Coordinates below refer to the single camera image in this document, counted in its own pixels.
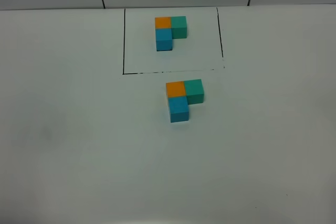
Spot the green template cube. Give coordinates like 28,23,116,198
171,16,187,39

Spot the orange template cube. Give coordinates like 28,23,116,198
155,17,171,29

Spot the blue template cube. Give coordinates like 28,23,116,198
155,28,173,51

